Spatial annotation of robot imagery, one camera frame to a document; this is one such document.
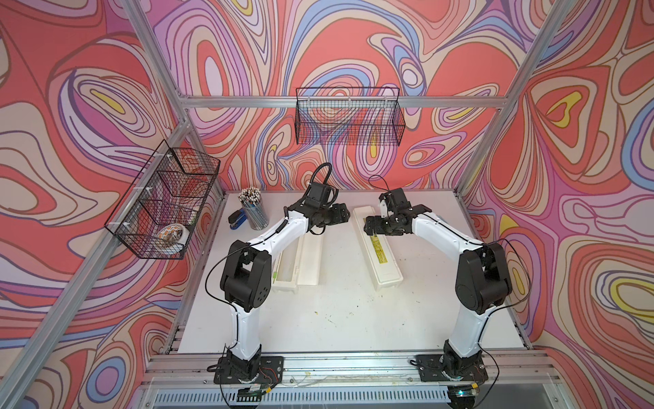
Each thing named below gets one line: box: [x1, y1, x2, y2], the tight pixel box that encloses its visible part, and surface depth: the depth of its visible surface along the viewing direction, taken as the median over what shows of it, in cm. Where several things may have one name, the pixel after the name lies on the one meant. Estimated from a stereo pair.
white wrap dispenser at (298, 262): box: [272, 230, 323, 294], surface depth 90 cm
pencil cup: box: [238, 186, 270, 231], surface depth 98 cm
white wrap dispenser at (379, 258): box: [351, 205, 405, 291], surface depth 90 cm
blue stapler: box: [228, 207, 248, 231], surface depth 109 cm
